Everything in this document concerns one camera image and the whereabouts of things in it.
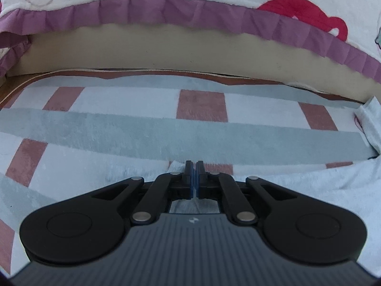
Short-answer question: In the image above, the cream foam cushion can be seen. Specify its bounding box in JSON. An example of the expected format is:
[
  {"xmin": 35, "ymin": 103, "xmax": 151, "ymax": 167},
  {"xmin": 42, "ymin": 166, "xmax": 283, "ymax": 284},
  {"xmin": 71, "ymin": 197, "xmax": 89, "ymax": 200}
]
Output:
[{"xmin": 6, "ymin": 24, "xmax": 381, "ymax": 102}]

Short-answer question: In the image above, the light grey printed sweatshirt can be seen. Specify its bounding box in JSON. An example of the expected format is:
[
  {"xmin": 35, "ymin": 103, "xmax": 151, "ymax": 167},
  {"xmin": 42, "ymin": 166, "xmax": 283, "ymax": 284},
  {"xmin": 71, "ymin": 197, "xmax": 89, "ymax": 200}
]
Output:
[{"xmin": 167, "ymin": 95, "xmax": 381, "ymax": 277}]

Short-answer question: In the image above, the pink grey checkered blanket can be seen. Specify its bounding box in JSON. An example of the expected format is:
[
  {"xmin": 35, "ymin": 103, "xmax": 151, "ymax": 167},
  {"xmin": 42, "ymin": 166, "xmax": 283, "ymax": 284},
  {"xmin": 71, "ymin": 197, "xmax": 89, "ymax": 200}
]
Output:
[{"xmin": 0, "ymin": 70, "xmax": 378, "ymax": 275}]

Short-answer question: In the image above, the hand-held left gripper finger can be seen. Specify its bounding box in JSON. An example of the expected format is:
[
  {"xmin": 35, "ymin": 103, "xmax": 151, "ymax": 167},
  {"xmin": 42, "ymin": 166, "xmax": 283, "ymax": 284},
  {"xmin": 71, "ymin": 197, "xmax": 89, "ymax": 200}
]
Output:
[
  {"xmin": 195, "ymin": 160, "xmax": 298, "ymax": 226},
  {"xmin": 91, "ymin": 160, "xmax": 195, "ymax": 225}
]

